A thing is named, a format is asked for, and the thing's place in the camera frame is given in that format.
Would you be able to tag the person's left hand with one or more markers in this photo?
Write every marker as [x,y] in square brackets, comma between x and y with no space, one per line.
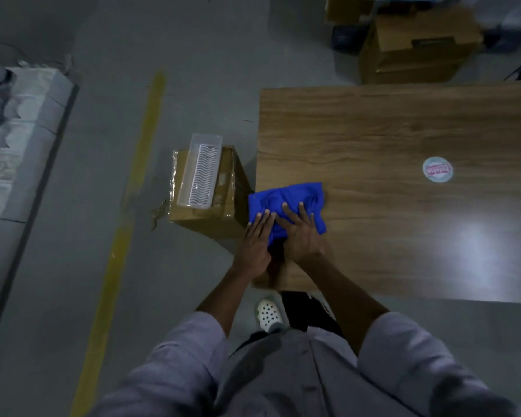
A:
[254,251]

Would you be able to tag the person's right hand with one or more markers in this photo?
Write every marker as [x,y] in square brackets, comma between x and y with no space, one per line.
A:
[304,243]

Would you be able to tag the blue cloth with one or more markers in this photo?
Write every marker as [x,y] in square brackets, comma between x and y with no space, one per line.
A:
[286,195]

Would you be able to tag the round white foil lid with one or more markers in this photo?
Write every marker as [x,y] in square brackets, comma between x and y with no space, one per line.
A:
[437,169]

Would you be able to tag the person's left forearm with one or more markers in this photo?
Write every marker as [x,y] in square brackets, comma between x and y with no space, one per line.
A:
[221,299]

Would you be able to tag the person's right forearm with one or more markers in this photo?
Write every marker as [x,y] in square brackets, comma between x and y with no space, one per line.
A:
[347,304]

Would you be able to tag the taped brown cardboard box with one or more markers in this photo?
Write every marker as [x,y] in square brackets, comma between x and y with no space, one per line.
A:
[225,212]

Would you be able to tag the white perforated shoe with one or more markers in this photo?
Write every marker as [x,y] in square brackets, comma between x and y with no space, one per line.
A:
[268,314]

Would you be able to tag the black trousers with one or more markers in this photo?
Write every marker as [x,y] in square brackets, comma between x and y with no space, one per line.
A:
[304,312]

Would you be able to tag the clear plastic box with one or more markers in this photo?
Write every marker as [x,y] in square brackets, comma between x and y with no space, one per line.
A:
[197,173]

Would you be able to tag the golden foil scrap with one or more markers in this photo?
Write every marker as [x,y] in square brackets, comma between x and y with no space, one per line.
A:
[158,212]

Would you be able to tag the wooden table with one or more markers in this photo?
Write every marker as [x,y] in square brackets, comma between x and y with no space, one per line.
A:
[417,234]

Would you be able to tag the light denim shirt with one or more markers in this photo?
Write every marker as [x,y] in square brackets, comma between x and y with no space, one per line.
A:
[286,373]

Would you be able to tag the dark blue small box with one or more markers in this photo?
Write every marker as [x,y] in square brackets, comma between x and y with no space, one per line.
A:
[347,39]

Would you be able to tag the small brown cardboard box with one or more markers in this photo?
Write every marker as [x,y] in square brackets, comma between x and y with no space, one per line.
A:
[347,8]

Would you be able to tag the white wrapped package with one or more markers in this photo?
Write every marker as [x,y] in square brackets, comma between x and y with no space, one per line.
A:
[508,12]

